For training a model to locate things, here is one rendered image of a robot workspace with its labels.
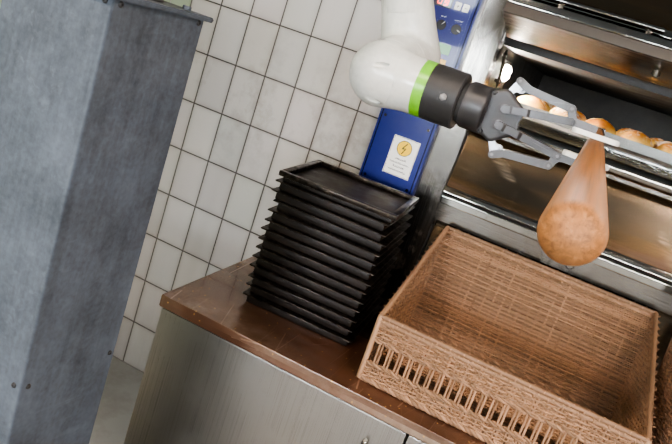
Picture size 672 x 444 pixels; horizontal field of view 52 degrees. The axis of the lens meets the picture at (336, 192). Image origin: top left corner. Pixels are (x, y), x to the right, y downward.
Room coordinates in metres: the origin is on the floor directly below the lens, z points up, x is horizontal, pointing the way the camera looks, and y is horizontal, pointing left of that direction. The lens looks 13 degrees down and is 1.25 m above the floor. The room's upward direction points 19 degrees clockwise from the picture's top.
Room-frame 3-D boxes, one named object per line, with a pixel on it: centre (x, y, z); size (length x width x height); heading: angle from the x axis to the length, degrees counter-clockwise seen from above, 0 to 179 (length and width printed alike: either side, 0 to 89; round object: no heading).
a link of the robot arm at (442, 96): (1.11, -0.12, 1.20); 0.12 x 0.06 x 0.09; 162
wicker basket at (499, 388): (1.45, -0.49, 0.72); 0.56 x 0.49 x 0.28; 72
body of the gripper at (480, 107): (1.08, -0.19, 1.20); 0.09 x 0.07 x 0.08; 72
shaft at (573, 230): (1.10, -0.37, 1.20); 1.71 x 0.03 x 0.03; 162
